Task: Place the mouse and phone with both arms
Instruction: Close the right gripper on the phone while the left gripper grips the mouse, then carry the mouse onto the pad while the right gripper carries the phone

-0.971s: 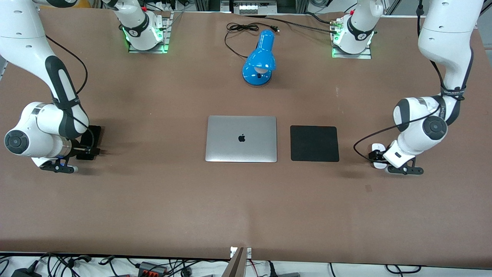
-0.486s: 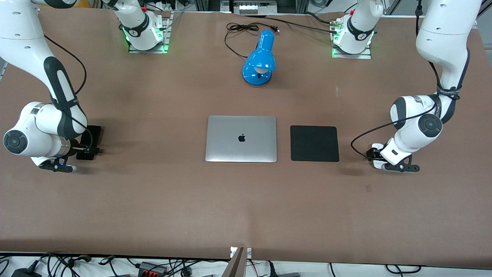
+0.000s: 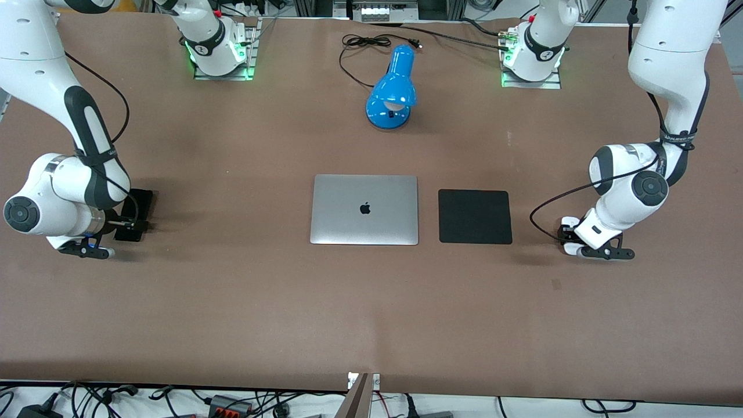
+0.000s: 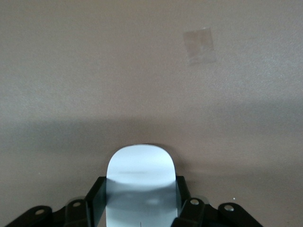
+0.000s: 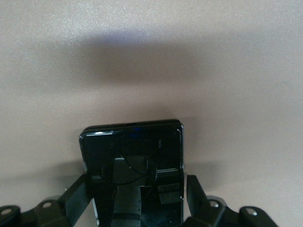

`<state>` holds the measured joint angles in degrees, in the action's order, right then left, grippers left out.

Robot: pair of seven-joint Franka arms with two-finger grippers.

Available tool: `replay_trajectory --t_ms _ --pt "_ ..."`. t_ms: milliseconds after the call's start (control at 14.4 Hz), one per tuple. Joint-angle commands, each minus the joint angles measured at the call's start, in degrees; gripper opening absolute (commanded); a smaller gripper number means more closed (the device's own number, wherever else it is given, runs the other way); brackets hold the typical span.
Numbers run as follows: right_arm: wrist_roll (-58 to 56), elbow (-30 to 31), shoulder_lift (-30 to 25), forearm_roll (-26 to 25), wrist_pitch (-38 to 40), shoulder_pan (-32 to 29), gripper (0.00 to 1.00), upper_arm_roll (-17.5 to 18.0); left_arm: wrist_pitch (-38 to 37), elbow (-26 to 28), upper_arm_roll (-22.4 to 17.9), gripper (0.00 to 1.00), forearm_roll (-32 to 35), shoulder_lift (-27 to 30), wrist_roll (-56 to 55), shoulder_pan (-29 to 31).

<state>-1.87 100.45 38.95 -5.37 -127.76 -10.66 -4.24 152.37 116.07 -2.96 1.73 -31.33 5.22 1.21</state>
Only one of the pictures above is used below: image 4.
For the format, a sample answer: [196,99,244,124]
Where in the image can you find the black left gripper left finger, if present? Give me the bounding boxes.
[4,175,107,227]

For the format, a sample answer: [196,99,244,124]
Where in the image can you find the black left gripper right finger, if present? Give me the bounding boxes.
[171,175,263,227]

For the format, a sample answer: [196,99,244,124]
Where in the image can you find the white computer mouse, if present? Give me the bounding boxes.
[104,143,179,227]

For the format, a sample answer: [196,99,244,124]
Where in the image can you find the clear tape patch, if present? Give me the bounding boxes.
[183,27,218,65]

